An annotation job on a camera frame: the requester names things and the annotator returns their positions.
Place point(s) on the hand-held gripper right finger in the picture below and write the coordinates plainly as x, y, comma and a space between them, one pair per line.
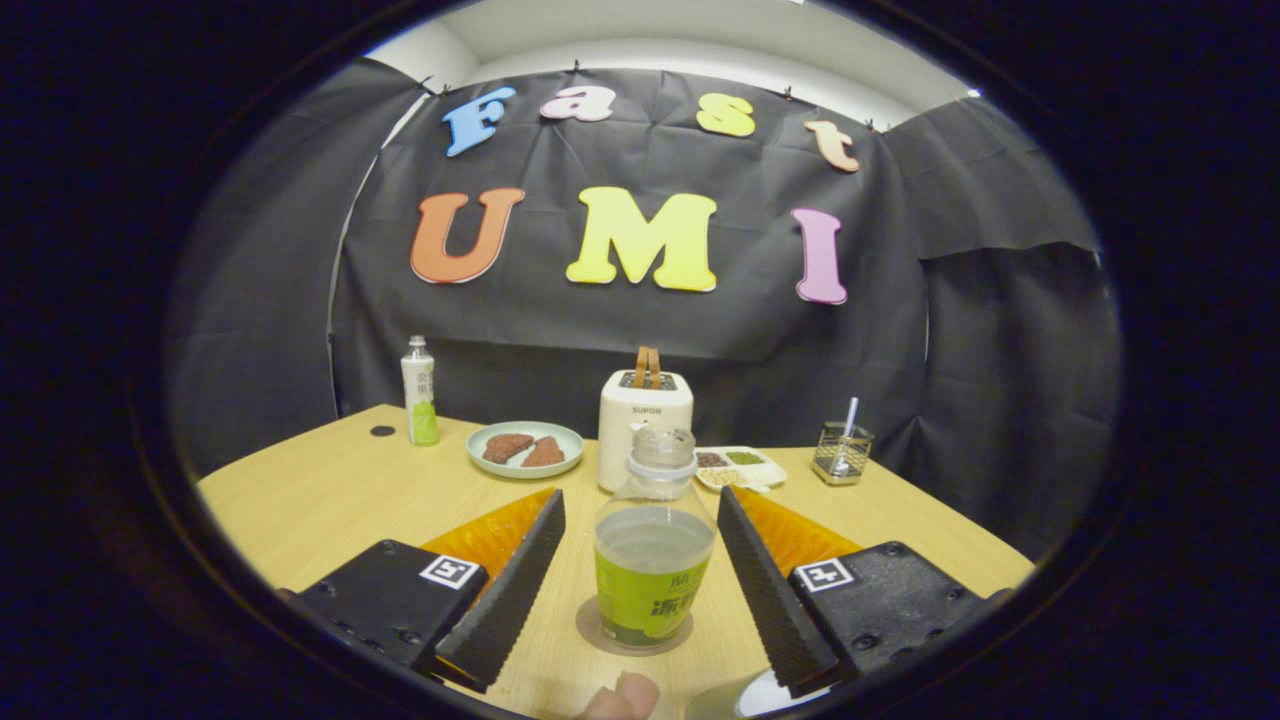
775, 595

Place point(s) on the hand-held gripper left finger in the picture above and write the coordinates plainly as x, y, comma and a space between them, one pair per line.
505, 600

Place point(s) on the round brown coaster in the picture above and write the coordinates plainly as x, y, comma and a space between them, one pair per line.
588, 630

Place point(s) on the pale blue cup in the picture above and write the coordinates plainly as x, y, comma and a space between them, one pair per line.
775, 695

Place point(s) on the green label juice bottle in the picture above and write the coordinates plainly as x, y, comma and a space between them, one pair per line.
650, 590

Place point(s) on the capped white green bottle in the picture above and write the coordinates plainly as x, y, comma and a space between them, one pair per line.
421, 400

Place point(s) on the white divided tray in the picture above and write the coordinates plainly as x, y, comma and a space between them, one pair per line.
745, 470

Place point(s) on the pale green plate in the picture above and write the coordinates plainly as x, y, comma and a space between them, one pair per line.
480, 462

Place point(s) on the brown meat piece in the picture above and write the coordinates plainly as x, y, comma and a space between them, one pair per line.
505, 447
548, 455

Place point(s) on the white straw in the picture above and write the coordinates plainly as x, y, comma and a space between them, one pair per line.
851, 412

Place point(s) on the cream toaster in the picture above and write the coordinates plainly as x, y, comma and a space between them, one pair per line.
625, 440

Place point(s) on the wooden table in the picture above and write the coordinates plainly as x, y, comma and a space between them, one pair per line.
330, 500

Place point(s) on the brown toast slice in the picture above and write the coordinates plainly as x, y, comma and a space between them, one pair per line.
654, 368
640, 368

